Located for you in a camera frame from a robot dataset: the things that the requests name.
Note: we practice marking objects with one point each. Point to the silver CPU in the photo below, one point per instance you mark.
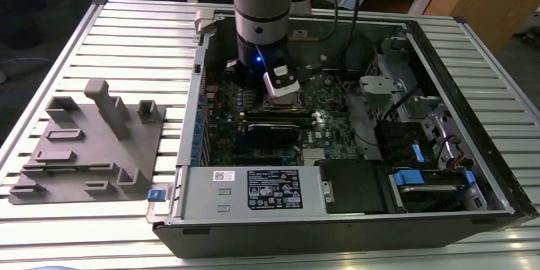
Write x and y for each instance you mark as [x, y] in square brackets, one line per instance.
[287, 100]

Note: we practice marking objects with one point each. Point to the metal locking lever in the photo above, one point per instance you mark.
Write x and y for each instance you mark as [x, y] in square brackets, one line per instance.
[287, 110]

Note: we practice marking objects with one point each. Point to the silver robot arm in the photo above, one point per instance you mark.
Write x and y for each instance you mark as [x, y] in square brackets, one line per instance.
[262, 4]

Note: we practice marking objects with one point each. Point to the CPU socket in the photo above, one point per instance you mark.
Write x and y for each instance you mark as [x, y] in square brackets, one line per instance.
[265, 108]

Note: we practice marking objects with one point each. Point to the blue expansion slot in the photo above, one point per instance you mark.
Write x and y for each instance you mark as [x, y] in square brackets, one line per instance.
[290, 157]

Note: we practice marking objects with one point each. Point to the grey plastic case latch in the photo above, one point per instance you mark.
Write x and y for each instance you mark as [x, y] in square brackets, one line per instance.
[205, 17]

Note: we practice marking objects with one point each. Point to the black graphics card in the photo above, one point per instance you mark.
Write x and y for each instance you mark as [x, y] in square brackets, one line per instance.
[273, 138]

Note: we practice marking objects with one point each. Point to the green motherboard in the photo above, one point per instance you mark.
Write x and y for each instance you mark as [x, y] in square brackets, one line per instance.
[334, 127]

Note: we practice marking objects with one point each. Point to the silver chipset heat sink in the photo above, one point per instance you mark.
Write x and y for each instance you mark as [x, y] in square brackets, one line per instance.
[314, 154]

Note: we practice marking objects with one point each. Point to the grey power supply unit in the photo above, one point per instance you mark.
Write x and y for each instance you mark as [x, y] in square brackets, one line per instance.
[198, 187]

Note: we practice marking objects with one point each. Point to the silver metal drive cage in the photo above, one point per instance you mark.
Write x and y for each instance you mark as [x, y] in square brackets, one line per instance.
[422, 105]

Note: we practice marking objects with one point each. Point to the grey parts rack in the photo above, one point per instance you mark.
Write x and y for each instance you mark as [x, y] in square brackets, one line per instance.
[97, 156]

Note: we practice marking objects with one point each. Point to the blue case latch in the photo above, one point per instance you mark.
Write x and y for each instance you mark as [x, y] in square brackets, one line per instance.
[157, 195]

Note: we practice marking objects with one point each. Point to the blue disk carrier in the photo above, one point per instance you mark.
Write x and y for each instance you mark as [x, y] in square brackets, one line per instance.
[417, 153]
[407, 177]

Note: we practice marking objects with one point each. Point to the black open PC case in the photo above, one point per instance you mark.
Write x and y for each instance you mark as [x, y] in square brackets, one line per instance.
[295, 241]

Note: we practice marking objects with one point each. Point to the wooden cabinet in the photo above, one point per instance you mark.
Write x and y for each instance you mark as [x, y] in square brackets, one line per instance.
[498, 4]

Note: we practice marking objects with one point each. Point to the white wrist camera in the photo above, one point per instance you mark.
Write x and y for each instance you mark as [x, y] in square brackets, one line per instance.
[281, 88]

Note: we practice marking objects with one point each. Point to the grey metal bracket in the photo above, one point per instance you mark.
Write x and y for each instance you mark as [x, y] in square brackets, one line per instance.
[378, 88]

